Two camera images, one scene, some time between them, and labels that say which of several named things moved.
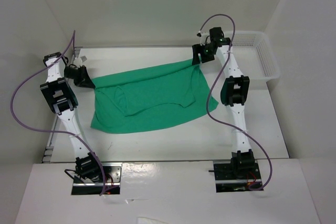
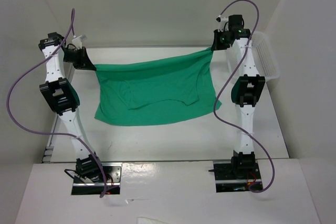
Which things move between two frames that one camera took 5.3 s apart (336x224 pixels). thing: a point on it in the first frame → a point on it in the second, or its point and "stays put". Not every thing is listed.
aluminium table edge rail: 47,155 stays put
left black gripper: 84,80 → 84,62
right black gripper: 196,49 → 217,45
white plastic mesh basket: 254,54 stays put
